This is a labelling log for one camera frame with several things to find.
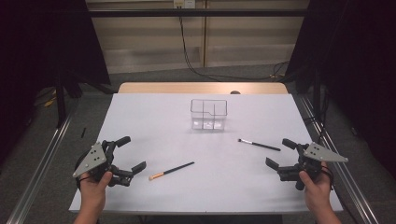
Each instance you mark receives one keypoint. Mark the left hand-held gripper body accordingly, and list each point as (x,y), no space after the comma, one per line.
(93,157)

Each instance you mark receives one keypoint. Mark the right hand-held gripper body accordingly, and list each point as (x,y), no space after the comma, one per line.
(320,154)

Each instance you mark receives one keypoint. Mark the black makeup brush silver ferrule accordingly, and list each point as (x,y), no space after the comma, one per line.
(261,145)

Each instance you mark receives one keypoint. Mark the black makeup brush orange bristles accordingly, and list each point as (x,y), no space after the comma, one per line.
(174,169)

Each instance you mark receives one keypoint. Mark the clear plastic organizer box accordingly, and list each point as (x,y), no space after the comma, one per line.
(208,116)

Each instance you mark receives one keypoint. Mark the person's left hand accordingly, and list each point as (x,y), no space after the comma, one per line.
(93,191)

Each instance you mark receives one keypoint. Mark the person's right hand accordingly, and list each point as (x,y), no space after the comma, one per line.
(317,193)

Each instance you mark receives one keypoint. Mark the small black stick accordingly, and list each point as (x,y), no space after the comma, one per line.
(83,132)

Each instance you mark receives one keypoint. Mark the white table mat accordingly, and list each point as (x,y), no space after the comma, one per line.
(186,186)

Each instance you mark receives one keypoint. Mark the black metal stand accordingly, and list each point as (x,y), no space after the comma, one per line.
(317,93)
(60,102)

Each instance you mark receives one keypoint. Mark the dark curtain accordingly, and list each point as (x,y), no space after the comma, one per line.
(37,62)
(358,62)

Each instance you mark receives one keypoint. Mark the black horizontal bar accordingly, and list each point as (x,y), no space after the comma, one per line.
(186,12)

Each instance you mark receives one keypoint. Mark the aluminium floor rail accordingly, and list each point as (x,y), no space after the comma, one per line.
(351,186)
(40,174)

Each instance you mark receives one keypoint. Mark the white wall socket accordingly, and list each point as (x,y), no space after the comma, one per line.
(184,3)

